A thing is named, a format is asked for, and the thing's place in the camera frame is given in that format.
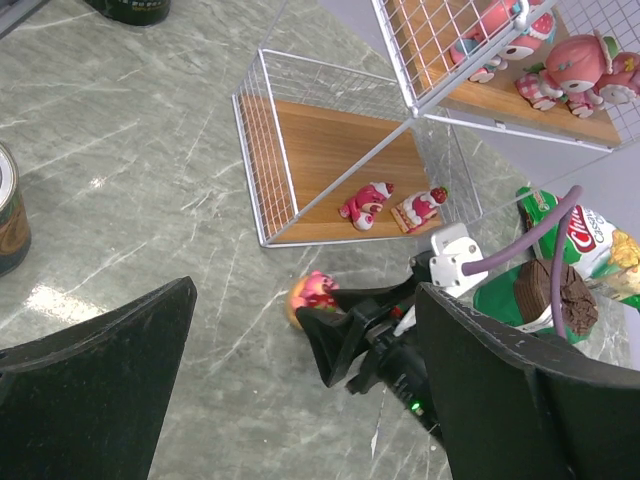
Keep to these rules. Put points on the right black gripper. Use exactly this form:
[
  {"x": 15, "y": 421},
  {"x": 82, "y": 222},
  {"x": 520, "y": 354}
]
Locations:
[{"x": 379, "y": 322}]

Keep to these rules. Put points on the white wire wooden shelf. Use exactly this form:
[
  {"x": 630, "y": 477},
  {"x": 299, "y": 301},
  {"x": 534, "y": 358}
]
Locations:
[{"x": 313, "y": 132}]

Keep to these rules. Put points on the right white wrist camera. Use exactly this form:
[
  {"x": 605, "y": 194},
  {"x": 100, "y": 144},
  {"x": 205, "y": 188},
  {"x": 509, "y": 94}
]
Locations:
[{"x": 452, "y": 247}]

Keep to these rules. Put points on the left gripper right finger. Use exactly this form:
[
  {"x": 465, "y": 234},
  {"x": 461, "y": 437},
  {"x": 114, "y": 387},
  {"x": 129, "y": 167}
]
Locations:
[{"x": 514, "y": 406}]

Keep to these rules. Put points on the pink bear cake toy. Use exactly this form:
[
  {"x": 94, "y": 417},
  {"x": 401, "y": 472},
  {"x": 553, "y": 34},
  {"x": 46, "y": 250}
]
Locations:
[{"x": 362, "y": 208}]

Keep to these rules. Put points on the green chips bag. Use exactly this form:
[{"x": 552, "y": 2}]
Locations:
[{"x": 606, "y": 257}]

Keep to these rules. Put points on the dark can white lid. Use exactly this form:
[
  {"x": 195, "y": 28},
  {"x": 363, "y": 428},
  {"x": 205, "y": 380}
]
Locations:
[{"x": 133, "y": 12}]

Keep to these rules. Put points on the pink bear green hat toy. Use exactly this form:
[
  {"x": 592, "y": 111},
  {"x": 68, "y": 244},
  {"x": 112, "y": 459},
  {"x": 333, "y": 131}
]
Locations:
[{"x": 569, "y": 74}]

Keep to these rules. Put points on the silver top drink can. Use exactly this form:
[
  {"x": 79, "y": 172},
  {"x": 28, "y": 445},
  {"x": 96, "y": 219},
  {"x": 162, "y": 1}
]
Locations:
[{"x": 15, "y": 230}]

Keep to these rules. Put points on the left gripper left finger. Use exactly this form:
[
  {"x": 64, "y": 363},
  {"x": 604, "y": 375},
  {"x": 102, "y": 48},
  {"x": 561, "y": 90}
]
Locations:
[{"x": 89, "y": 401}]

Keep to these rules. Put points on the green wrapped brown roll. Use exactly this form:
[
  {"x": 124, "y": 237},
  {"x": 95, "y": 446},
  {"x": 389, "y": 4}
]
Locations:
[{"x": 521, "y": 298}]

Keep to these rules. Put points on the pink bear strawberry donut toy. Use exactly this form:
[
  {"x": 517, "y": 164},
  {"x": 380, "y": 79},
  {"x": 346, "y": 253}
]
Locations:
[{"x": 314, "y": 291}]

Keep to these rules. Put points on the strawberry cake slice toy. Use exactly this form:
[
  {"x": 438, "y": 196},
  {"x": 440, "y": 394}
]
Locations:
[{"x": 418, "y": 209}]

